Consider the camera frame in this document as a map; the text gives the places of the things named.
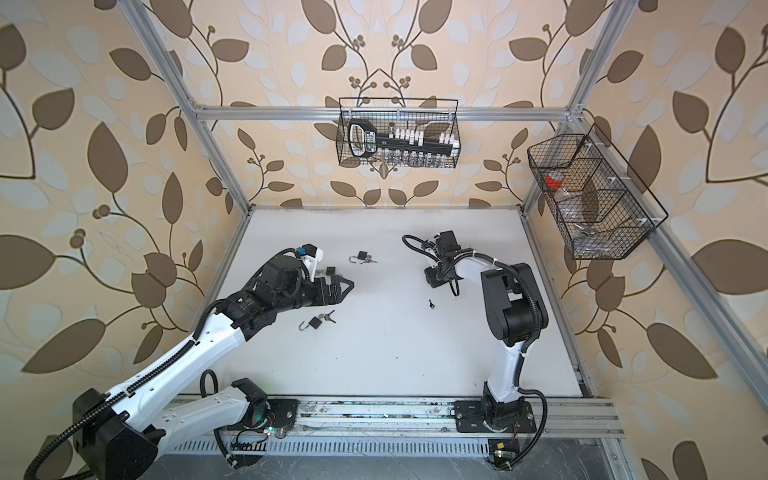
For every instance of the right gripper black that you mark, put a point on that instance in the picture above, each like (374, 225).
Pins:
(434, 281)

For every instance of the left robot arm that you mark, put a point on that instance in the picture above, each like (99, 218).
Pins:
(120, 433)

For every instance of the clear plastic bag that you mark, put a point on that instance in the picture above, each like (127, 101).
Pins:
(609, 238)

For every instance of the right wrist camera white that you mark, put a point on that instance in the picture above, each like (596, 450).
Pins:
(446, 244)

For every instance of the back wire basket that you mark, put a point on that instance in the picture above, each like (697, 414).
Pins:
(432, 114)

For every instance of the black padlock front keys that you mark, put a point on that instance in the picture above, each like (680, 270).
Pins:
(317, 321)

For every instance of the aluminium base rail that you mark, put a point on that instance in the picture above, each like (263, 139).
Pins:
(375, 426)

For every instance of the black socket set holder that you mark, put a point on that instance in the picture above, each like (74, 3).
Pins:
(365, 141)

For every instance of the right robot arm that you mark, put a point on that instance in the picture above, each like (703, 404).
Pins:
(516, 316)

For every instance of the black padlock with keys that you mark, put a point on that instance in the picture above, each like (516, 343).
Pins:
(329, 271)

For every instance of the red capped item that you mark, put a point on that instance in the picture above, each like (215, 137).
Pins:
(554, 180)

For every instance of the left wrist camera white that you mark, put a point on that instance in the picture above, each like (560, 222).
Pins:
(311, 256)

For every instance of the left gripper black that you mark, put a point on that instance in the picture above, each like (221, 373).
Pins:
(323, 298)

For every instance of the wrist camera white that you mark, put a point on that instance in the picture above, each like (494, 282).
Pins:
(446, 244)
(311, 256)

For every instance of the side wire basket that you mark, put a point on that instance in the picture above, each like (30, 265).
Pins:
(597, 182)

